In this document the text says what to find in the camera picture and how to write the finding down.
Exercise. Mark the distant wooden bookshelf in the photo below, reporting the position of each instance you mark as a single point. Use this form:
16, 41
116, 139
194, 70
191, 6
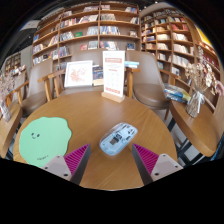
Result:
13, 63

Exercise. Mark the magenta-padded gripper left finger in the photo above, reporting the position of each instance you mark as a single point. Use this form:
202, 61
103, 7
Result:
75, 159

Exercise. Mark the green cloud-shaped mouse pad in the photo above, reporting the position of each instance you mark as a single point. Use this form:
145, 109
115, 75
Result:
45, 140

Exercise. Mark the white framed picture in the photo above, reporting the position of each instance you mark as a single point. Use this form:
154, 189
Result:
78, 74

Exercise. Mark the transparent blue computer mouse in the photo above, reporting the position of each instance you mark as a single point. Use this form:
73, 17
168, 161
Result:
117, 138

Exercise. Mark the dark-covered book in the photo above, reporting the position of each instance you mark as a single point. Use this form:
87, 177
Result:
98, 75

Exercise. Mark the stack of colourful books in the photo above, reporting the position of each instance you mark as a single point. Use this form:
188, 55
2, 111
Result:
178, 93

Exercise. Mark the light blue book stack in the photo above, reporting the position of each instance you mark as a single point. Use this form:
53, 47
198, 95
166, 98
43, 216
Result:
132, 64

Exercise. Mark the wide wooden bookshelf unit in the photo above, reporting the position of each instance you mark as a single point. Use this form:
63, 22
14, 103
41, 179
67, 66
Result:
86, 30

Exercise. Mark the white sign on wooden stand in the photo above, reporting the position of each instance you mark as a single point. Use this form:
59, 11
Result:
113, 75

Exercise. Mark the glass vase with pink flowers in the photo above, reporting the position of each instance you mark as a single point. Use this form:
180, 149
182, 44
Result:
5, 110

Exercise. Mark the glass vase with pale flowers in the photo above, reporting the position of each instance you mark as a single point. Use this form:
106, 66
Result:
196, 100

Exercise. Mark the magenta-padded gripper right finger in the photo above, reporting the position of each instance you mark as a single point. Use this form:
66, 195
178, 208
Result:
148, 159

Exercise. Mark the wooden bookshelf with yellow poster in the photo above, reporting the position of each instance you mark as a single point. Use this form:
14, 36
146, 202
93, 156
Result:
170, 40

